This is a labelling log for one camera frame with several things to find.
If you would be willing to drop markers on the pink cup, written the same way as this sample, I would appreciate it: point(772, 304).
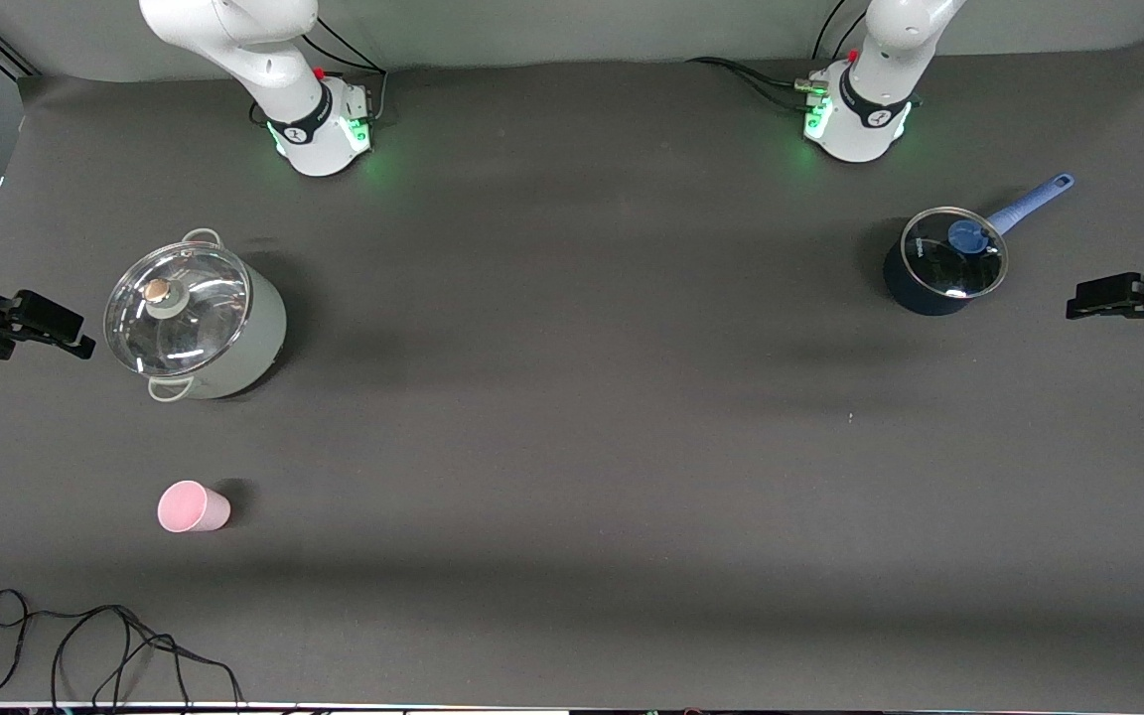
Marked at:
point(195, 508)

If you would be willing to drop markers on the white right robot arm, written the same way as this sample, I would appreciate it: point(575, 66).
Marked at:
point(234, 40)

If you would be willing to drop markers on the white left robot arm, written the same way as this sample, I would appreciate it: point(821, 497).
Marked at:
point(905, 20)

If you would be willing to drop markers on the large glass pot lid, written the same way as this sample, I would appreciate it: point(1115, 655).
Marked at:
point(195, 328)

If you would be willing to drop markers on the glass lid with blue knob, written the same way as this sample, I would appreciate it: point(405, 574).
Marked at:
point(939, 268)

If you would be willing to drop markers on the dark blue saucepan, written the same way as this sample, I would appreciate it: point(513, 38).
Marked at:
point(905, 293)

